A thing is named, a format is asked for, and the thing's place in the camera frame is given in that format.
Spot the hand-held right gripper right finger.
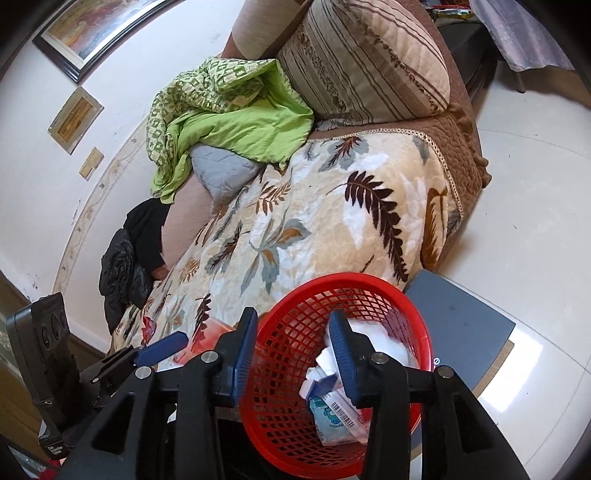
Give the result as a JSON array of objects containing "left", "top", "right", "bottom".
[{"left": 329, "top": 309, "right": 532, "bottom": 480}]

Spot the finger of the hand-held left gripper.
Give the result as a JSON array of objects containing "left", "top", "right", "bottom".
[{"left": 135, "top": 331, "right": 189, "bottom": 368}]

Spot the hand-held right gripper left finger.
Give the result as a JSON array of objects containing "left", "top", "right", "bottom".
[{"left": 55, "top": 307, "right": 259, "bottom": 480}]

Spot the orange plastic wrapper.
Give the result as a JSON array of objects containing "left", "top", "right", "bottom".
[{"left": 201, "top": 322, "right": 234, "bottom": 354}]

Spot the red plastic mesh basket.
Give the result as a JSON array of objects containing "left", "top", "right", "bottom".
[{"left": 240, "top": 273, "right": 435, "bottom": 478}]

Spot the white plastic bag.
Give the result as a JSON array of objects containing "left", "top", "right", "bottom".
[{"left": 323, "top": 318, "right": 422, "bottom": 370}]

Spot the blue white packet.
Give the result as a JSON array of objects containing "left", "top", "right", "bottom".
[{"left": 307, "top": 388, "right": 375, "bottom": 446}]

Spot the black jacket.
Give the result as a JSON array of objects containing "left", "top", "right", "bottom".
[{"left": 99, "top": 198, "right": 171, "bottom": 333}]

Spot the grey floor mat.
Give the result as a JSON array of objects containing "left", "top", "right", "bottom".
[{"left": 405, "top": 270, "right": 516, "bottom": 402}]

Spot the pink sofa cushion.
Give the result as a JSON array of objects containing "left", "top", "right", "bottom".
[{"left": 161, "top": 178, "right": 218, "bottom": 268}]

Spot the floral leaf print blanket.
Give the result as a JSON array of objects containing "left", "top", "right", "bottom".
[{"left": 108, "top": 131, "right": 465, "bottom": 370}]

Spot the grey quilted pillow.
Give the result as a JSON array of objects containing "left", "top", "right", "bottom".
[{"left": 189, "top": 144, "right": 264, "bottom": 204}]

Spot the green patterned quilt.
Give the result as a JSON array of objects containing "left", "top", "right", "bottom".
[{"left": 147, "top": 56, "right": 315, "bottom": 205}]

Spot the small gold picture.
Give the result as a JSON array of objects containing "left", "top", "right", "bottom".
[{"left": 47, "top": 87, "right": 105, "bottom": 155}]

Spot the brown sofa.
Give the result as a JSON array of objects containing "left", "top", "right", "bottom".
[{"left": 222, "top": 0, "right": 492, "bottom": 273}]

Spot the striped brown cushion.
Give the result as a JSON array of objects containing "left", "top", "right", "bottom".
[{"left": 276, "top": 0, "right": 451, "bottom": 124}]

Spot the large dark framed picture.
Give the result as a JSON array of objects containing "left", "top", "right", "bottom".
[{"left": 32, "top": 0, "right": 181, "bottom": 84}]

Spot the dark table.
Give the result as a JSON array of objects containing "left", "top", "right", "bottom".
[{"left": 436, "top": 14, "right": 499, "bottom": 95}]

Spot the grey purple cloth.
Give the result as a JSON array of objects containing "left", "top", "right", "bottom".
[{"left": 470, "top": 0, "right": 578, "bottom": 73}]

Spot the tiny gold wall plaque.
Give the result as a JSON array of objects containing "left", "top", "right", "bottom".
[{"left": 79, "top": 148, "right": 105, "bottom": 180}]

